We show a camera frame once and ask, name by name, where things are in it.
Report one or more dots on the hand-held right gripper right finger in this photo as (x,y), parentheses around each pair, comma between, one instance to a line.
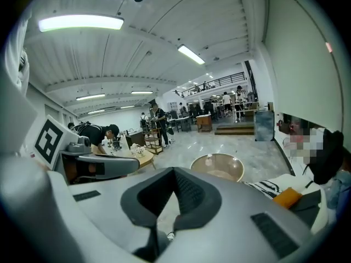
(233,201)

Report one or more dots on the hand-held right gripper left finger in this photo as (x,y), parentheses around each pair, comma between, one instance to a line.
(96,215)

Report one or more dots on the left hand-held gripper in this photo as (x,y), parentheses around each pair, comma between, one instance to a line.
(49,138)

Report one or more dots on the round glass side table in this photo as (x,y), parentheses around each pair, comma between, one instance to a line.
(222,164)

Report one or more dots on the white flower arrangement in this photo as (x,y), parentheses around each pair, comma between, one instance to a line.
(135,150)

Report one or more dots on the light wooden side table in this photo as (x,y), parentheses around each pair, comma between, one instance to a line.
(145,157)

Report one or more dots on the dark wooden cabinet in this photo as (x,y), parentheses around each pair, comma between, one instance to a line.
(135,138)

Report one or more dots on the black white zigzag blanket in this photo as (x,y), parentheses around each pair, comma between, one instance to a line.
(263,188)

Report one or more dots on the wooden open rack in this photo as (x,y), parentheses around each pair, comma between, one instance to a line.
(153,147)

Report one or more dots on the orange cushion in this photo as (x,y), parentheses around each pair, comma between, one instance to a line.
(286,198)

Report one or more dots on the wooden steps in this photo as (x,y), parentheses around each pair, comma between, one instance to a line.
(234,130)

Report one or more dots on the black cushion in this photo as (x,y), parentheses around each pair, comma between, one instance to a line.
(307,204)

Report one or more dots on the long ceiling lamp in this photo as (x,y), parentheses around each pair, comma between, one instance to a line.
(141,92)
(191,54)
(90,97)

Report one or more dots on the grey-blue panel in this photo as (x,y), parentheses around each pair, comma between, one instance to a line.
(264,126)

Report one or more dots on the brown wooden desk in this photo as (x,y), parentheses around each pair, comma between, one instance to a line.
(204,120)

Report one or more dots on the brown handbag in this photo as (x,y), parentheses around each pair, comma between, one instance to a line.
(286,126)

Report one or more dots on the black mezzanine railing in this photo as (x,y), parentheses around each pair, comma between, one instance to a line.
(233,78)

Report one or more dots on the large ceiling lamp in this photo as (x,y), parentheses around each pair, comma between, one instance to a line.
(81,23)

